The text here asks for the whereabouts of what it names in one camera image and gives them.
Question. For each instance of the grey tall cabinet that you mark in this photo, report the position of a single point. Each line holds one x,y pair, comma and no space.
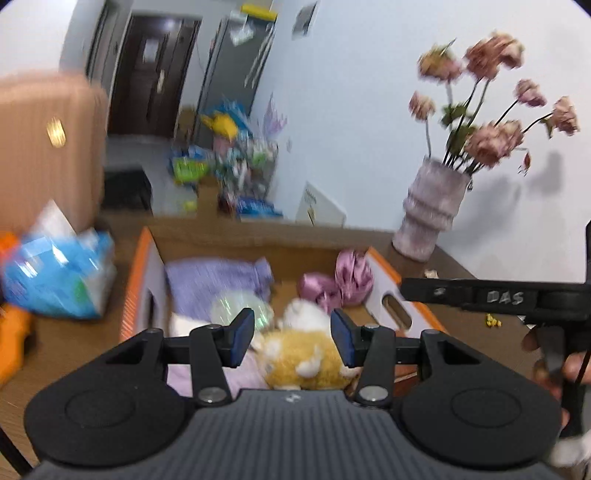
235,74

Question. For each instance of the pink satin cloth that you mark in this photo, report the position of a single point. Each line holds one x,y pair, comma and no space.
353,277

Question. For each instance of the pile of colourful toys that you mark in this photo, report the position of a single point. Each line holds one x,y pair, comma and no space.
240,161

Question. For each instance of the dark brown door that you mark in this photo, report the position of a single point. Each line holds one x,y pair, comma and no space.
152,106

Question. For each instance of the orange plastic object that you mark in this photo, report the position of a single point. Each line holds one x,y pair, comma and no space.
14,344

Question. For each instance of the person's right hand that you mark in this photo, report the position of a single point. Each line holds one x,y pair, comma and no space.
547,376

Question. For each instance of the scattered yellow crumbs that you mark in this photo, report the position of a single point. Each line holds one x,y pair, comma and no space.
493,321

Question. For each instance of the small brown cardboard box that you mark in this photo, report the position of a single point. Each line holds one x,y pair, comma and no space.
208,198

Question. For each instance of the yellow plastic toy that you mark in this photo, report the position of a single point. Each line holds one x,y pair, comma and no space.
221,125

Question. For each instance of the yellow and white plush toy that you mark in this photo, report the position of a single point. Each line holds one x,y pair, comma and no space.
295,355

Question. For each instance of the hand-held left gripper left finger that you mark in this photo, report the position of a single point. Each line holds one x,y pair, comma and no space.
243,337

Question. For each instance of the purple butterfly wall decoration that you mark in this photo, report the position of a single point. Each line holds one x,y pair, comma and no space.
273,117

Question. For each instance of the white leaning board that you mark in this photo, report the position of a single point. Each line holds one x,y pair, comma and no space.
323,207

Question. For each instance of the wall poster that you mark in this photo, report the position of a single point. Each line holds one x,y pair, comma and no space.
304,19

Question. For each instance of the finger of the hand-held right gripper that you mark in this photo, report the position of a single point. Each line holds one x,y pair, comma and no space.
438,293

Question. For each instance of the purple knitted garment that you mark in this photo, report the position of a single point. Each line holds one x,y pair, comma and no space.
207,279

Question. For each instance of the orange-edged cardboard box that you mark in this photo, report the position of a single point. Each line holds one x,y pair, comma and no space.
147,277

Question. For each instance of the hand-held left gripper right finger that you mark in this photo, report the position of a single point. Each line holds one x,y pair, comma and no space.
344,339

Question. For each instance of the white soft cloth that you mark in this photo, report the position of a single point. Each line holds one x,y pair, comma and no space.
182,325

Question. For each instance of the white paper notice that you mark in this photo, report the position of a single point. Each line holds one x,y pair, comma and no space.
150,50

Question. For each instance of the pale pink ribbed vase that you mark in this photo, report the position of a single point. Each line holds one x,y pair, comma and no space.
429,207

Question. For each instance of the pink artificial flower bouquet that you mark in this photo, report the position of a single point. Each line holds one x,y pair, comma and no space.
489,138

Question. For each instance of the blue tissue packet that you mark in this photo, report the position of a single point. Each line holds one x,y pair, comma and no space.
55,277

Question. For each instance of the yellow flat box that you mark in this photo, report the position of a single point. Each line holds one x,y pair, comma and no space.
259,11

